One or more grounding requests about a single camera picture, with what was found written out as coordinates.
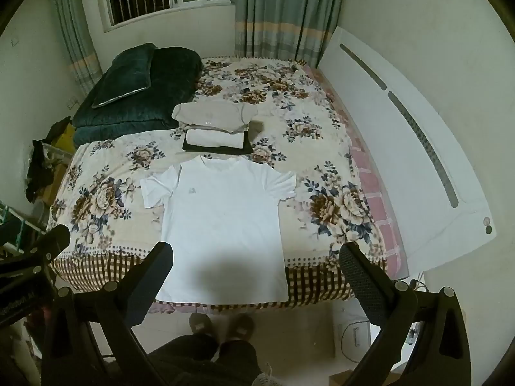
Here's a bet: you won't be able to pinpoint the white headboard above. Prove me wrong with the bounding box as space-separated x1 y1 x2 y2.
318 26 497 274

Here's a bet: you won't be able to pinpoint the floral bed sheet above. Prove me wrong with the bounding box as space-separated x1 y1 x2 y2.
46 57 389 310

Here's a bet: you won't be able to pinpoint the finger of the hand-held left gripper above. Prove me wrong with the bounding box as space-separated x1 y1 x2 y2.
0 224 71 280

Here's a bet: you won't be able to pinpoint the white t-shirt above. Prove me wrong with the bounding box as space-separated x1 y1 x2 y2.
140 155 297 304

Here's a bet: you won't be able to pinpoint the white shoe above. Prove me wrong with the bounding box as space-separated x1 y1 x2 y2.
251 364 274 386

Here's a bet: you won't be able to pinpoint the grey slipper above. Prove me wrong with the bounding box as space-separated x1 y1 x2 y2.
189 313 214 336
227 314 255 338

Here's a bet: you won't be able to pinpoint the green crate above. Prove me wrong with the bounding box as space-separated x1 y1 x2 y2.
0 205 45 250

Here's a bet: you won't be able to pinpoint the beige folded shirt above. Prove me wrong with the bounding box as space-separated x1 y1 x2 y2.
172 102 259 134

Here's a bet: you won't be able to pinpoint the black floor cable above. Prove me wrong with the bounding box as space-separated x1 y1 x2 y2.
340 319 371 360

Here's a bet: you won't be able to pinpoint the yellow box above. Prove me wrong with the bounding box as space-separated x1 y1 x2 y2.
52 123 77 155

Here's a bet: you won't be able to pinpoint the pink checked mattress pad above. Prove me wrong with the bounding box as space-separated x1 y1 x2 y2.
298 62 409 280

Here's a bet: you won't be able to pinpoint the person's dark trousers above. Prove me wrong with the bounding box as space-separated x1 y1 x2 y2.
147 332 258 386

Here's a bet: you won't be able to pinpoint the narrow teal striped curtain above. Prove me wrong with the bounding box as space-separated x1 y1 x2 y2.
50 0 103 97

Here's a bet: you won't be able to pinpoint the cardboard box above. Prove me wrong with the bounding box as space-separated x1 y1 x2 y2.
329 370 363 386

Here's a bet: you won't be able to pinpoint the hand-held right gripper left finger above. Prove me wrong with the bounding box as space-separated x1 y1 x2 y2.
40 241 174 386

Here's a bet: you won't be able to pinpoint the dark green quilt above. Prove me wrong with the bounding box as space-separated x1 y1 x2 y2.
71 46 203 145

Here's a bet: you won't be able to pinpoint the wide teal striped curtain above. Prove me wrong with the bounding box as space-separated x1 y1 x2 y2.
233 0 349 71

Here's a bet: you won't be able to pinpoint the black clothes heap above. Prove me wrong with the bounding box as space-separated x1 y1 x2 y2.
26 116 73 202

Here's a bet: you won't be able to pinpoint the dark green pillow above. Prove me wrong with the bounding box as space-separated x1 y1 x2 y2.
91 43 157 109

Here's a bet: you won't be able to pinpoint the white folded garment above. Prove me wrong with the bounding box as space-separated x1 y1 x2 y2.
184 128 244 148

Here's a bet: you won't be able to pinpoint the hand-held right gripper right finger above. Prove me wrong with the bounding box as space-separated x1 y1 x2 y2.
339 242 472 386

